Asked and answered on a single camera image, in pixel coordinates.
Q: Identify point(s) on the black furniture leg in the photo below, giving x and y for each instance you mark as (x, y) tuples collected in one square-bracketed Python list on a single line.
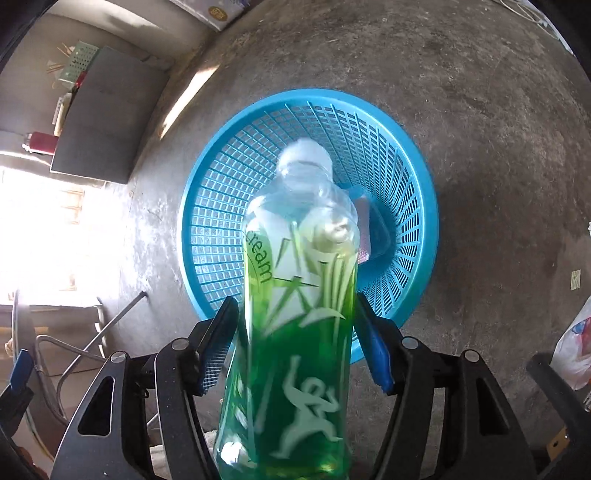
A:
[(554, 383)]

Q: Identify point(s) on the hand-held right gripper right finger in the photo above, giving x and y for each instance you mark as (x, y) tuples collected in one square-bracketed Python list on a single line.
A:
[(376, 355)]

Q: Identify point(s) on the small red object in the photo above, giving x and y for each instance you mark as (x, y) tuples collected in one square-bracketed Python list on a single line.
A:
[(81, 79)]

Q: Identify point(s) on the green storage basket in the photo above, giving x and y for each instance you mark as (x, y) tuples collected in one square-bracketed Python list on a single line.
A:
[(81, 62)]

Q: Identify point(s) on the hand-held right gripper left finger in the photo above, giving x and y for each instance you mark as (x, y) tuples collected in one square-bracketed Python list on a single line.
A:
[(217, 350)]

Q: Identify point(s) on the white printed plastic bag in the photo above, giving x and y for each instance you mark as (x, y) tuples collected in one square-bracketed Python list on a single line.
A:
[(575, 355)]

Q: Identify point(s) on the toilet paper pack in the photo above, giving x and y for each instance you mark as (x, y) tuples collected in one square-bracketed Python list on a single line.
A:
[(217, 11)]

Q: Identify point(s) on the red thermos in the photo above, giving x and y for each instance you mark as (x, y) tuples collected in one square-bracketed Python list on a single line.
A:
[(44, 143)]

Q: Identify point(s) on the beige flat box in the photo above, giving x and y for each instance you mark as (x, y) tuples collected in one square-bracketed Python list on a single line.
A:
[(64, 110)]

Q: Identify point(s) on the grey cabinet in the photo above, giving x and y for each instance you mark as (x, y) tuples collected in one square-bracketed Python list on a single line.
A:
[(106, 115)]

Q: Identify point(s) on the green plastic bottle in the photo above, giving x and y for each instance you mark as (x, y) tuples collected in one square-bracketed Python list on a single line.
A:
[(295, 346)]

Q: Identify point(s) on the pink sponge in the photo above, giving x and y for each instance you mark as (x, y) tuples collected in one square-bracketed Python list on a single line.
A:
[(364, 230)]

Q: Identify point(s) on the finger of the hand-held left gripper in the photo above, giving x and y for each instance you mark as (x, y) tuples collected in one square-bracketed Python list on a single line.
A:
[(21, 376)]

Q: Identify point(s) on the blue mesh basket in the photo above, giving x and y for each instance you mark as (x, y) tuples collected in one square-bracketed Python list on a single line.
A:
[(221, 221)]

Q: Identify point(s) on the small paper scrap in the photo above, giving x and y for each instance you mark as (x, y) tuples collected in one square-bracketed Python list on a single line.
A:
[(575, 279)]

